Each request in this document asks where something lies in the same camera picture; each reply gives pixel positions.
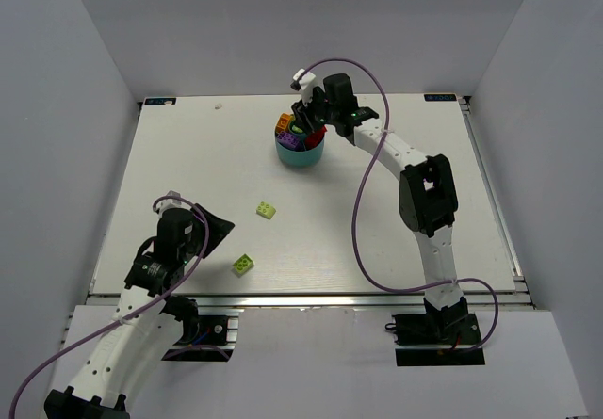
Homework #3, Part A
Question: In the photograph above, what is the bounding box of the red curved lego brick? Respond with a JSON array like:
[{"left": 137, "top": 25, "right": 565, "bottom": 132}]
[{"left": 304, "top": 126, "right": 327, "bottom": 151}]

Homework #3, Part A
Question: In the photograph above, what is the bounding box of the yellow butterfly curved lego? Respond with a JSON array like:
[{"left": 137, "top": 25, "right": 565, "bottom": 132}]
[{"left": 275, "top": 113, "right": 294, "bottom": 134}]

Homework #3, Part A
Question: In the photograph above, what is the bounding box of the purple lego plate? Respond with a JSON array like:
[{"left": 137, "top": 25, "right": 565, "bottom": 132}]
[{"left": 276, "top": 132, "right": 304, "bottom": 152}]

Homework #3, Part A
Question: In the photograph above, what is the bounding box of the lime lego brick studs up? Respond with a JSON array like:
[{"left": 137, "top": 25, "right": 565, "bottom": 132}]
[{"left": 256, "top": 201, "right": 276, "bottom": 219}]

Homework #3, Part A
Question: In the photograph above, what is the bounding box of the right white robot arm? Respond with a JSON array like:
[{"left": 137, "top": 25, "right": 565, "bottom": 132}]
[{"left": 291, "top": 70, "right": 468, "bottom": 339}]

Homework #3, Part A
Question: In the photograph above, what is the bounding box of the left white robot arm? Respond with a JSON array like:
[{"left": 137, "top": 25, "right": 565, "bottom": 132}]
[{"left": 43, "top": 195, "right": 235, "bottom": 418}]

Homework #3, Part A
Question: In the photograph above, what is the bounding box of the teal round divided container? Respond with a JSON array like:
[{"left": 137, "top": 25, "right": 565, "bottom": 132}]
[{"left": 274, "top": 129, "right": 324, "bottom": 168}]

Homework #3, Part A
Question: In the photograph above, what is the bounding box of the dark corner label sticker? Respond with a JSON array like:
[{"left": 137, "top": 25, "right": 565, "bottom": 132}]
[{"left": 423, "top": 93, "right": 457, "bottom": 102}]

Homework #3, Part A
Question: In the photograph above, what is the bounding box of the left corner label sticker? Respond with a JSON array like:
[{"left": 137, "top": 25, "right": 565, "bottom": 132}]
[{"left": 143, "top": 97, "right": 176, "bottom": 106}]

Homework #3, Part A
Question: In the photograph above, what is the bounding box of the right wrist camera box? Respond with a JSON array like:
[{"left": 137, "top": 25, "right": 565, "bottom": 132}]
[{"left": 290, "top": 69, "right": 317, "bottom": 105}]

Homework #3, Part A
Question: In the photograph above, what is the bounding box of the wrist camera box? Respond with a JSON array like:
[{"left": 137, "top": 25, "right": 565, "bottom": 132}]
[
  {"left": 153, "top": 190, "right": 182, "bottom": 218},
  {"left": 290, "top": 69, "right": 317, "bottom": 105}
]

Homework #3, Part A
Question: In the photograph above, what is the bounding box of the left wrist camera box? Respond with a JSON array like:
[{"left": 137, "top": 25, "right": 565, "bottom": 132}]
[{"left": 153, "top": 190, "right": 182, "bottom": 218}]

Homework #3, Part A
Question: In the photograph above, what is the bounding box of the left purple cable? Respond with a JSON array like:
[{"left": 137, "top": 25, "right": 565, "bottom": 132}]
[{"left": 8, "top": 195, "right": 230, "bottom": 419}]

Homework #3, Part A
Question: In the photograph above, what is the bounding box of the purple cable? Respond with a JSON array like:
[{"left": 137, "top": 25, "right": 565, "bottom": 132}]
[
  {"left": 8, "top": 195, "right": 230, "bottom": 419},
  {"left": 301, "top": 57, "right": 499, "bottom": 355}
]

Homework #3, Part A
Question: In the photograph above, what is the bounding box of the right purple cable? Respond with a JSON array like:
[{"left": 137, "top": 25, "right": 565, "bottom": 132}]
[{"left": 301, "top": 57, "right": 499, "bottom": 355}]

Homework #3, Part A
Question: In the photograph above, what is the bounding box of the aluminium table rail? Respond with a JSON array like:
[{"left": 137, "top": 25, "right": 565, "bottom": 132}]
[{"left": 85, "top": 291, "right": 533, "bottom": 308}]

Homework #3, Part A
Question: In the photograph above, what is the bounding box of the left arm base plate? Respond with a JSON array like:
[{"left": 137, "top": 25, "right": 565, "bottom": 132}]
[{"left": 163, "top": 308, "right": 241, "bottom": 363}]

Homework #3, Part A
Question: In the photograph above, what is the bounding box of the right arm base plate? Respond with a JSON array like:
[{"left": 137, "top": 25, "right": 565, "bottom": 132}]
[{"left": 384, "top": 314, "right": 485, "bottom": 367}]

